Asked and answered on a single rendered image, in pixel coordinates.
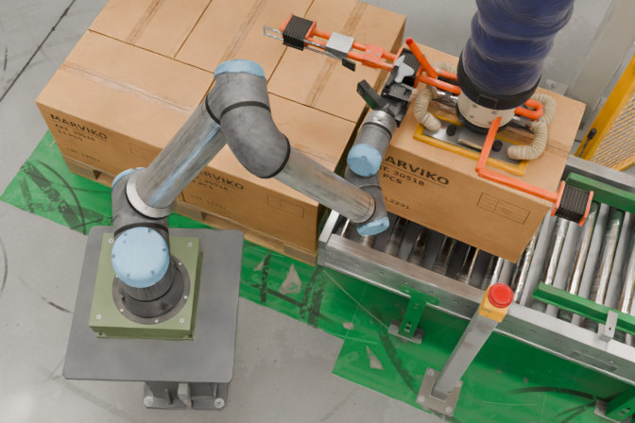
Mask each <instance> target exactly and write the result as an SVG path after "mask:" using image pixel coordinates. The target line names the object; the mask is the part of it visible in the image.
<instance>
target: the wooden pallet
mask: <svg viewBox="0 0 635 423"><path fill-rule="evenodd" d="M62 157H63V159H64V160H65V162H66V164H67V166H68V168H69V170H70V172H72V173H74V174H77V175H79V176H82V177H84V178H88V179H90V180H93V181H95V182H98V183H100V184H103V185H106V186H108V187H111V188H112V183H113V181H114V179H115V178H116V177H117V176H116V175H114V174H111V173H108V172H106V171H103V170H101V169H98V168H95V167H93V166H91V165H89V164H86V163H83V162H81V161H77V160H74V159H71V158H69V157H66V156H64V155H62ZM173 212H175V213H178V214H180V215H183V216H186V217H188V218H191V219H193V220H196V221H198V222H200V223H203V224H205V225H208V226H210V227H213V228H217V229H240V230H241V231H242V232H243V233H244V240H247V241H249V242H252V243H255V244H256V245H260V246H263V247H265V248H268V249H271V250H273V251H276V252H278V253H281V254H283V255H285V256H288V257H290V258H293V259H295V260H298V261H300V262H305V263H307V264H310V265H312V266H316V265H317V262H318V247H317V251H316V252H315V251H312V250H309V249H307V248H304V247H302V246H299V245H295V244H292V243H290V242H287V241H285V240H283V239H280V238H278V237H275V236H273V235H270V234H267V233H265V232H262V231H260V230H258V229H255V228H251V227H249V226H246V225H243V224H241V223H238V222H236V221H233V220H231V219H229V218H226V217H224V216H221V215H218V214H216V213H213V212H211V211H206V210H204V209H202V208H200V207H197V206H194V205H192V204H189V203H187V202H185V200H184V201H181V200H179V199H178V203H177V206H176V208H175V209H174V210H173Z"/></svg>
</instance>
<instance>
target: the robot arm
mask: <svg viewBox="0 0 635 423"><path fill-rule="evenodd" d="M404 57H405V56H404V55H402V56H401V57H400V58H398V59H397V61H396V63H395V65H394V66H393V68H392V70H391V72H390V75H389V77H388V80H387V82H386V83H385V86H384V88H383V90H382V94H381V95H379V94H378V93H377V92H375V91H374V90H373V88H372V87H371V86H370V85H369V84H368V83H367V81H366V80H365V79H363V80H361V81H360V82H358V83H357V89H356V91H357V92H358V93H359V95H360V96H361V97H362V98H363V99H364V100H365V101H366V103H367V104H368V105H369V106H370V107H371V108H372V109H373V111H370V112H369V113H368V115H367V117H366V119H365V121H364V123H363V125H362V126H361V129H360V131H359V133H358V135H357V137H356V139H355V142H354V144H353V146H352V149H351V150H350V152H349V154H348V158H347V163H348V165H347V167H346V170H345V173H344V178H342V177H340V176H338V175H337V174H335V173H334V172H332V171H330V170H329V169H327V168H325V167H324V166H322V165H321V164H319V163H317V162H316V161H314V160H312V159H310V158H309V157H307V156H306V155H304V154H302V153H301V152H300V151H299V150H297V149H295V148H294V147H292V146H291V143H290V141H289V139H288V138H287V137H286V136H285V135H284V134H283V133H281V132H280V131H279V129H278V128H277V127H276V125H275V123H274V121H273V119H272V115H271V109H270V104H269V98H268V91H267V85H266V82H267V80H266V76H265V72H264V69H263V68H262V66H261V65H260V64H258V63H257V62H255V61H252V60H248V59H231V60H227V61H224V62H222V63H220V64H219V65H218V66H217V67H216V68H215V74H214V79H215V85H214V86H213V87H212V89H211V90H210V91H209V92H208V93H207V95H206V97H205V99H204V100H203V101H202V102H201V104H200V105H199V106H198V107H197V109H196V110H195V111H194V112H193V113H192V115H191V116H190V117H189V118H188V119H187V121H186V122H185V123H184V124H183V126H182V127H181V128H180V129H179V131H178V132H177V133H176V134H175V135H174V137H173V138H172V139H171V140H170V141H169V143H168V144H167V145H166V146H165V147H164V149H163V150H162V151H161V152H160V154H159V155H158V156H157V157H156V158H155V160H154V161H153V162H152V163H151V164H150V165H149V166H148V167H147V168H144V167H140V168H136V170H132V169H128V170H126V171H124V172H122V173H120V174H119V175H118V176H117V177H116V178H115V179H114V181H113V183H112V218H113V236H114V245H113V248H112V267H113V270H114V272H115V274H116V275H117V277H118V278H119V281H118V294H119V297H120V299H121V301H122V303H123V305H124V306H125V308H126V309H127V310H128V311H129V312H131V313H133V314H135V315H137V316H140V317H143V318H154V317H158V316H162V315H164V314H166V313H169V312H170V311H171V310H173V309H174V308H175V307H176V306H177V304H178V303H179V302H180V299H181V297H182V294H183V288H184V282H183V277H182V274H181V271H180V269H179V268H178V267H177V265H176V264H175V263H174V262H172V261H171V255H170V244H169V233H168V223H167V217H168V215H169V214H170V213H171V212H172V211H173V210H174V209H175V208H176V206H177V203H178V195H179V194H180V193H181V192H182V191H183V190H184V188H185V187H186V186H187V185H188V184H189V183H190V182H191V181H192V180H193V179H194V178H195V177H196V176H197V175H198V174H199V173H200V171H201V170H202V169H203V168H204V167H205V166H206V165H207V164H208V163H209V162H210V161H211V160H212V159H213V158H214V157H215V155H216V154H217V153H218V152H219V151H220V150H221V149H222V148H223V147H224V146H225V145H226V144H228V146H229V148H230V150H231V151H232V153H233V155H234V156H235V157H236V158H237V159H238V161H239V162H240V163H241V164H242V165H243V167H244V168H245V169H246V170H248V171H249V172H250V173H252V174H253V175H254V176H256V177H258V178H263V179H269V178H275V179H277V180H278V181H280V182H282V183H283V184H285V185H287V186H289V187H291V188H293V189H294V190H296V191H298V192H300V193H302V194H304V195H306V196H308V197H310V198H312V199H314V200H316V202H318V203H320V204H322V205H324V206H326V207H328V208H329V209H331V210H333V211H335V212H338V213H339V214H341V215H343V216H345V217H347V218H349V219H350V220H351V221H352V222H354V223H355V224H356V225H357V230H358V233H359V234H361V235H373V234H377V233H380V232H382V231H384V230H386V229H387V228H388V226H389V222H388V217H387V213H386V205H385V201H384V197H383V193H382V188H381V183H380V179H379V176H378V171H379V168H380V166H381V163H382V160H383V157H384V155H385V153H386V150H387V148H388V145H389V143H390V141H391V138H392V136H393V134H394V132H395V129H396V127H400V125H401V122H402V120H403V117H404V116H405V115H406V112H407V110H408V108H409V105H410V103H411V101H409V98H410V96H411V94H412V92H413V90H414V88H413V87H410V86H408V85H406V84H403V83H402V84H398V83H400V82H402V81H403V78H404V77H405V76H412V75H413V74H414V70H413V69H412V68H411V67H409V66H407V65H406V64H404V63H403V59H404ZM396 77H397V78H396ZM394 81H395V82H397V83H393V82H394ZM407 105H408V106H407ZM174 274H175V275H174Z"/></svg>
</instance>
